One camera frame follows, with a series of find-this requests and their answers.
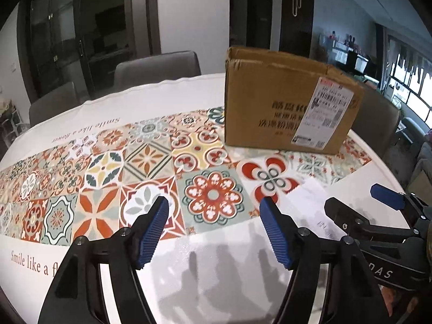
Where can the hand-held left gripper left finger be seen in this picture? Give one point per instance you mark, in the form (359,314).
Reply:
(153,233)

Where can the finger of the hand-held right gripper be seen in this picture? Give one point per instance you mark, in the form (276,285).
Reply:
(341,214)
(388,195)

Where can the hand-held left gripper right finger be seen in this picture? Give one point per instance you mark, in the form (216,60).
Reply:
(275,233)

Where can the brown cardboard box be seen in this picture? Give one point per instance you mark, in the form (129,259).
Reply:
(270,108)

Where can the white paper sheet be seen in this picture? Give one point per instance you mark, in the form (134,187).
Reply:
(310,199)

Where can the grey sofa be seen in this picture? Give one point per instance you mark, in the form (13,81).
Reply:
(420,162)

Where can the olive grey dining chair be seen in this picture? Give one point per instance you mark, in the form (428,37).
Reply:
(378,125)

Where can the large living room window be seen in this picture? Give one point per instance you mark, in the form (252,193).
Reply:
(408,74)

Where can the black upright piano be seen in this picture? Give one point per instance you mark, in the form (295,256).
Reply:
(362,65)

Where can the small grey dining chair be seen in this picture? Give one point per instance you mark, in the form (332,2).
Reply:
(54,104)

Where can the wide grey dining chair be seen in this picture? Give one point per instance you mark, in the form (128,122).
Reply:
(155,69)

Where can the white storage shelf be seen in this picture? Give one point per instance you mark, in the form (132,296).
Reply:
(10,121)

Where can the dark wooden door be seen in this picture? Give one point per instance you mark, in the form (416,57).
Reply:
(258,17)

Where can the dark sliding glass door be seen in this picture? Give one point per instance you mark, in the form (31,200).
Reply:
(67,33)

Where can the dark slatted wall panel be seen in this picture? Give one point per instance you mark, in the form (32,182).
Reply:
(297,27)

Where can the gold loop wall lamp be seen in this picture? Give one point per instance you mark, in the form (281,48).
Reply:
(297,0)

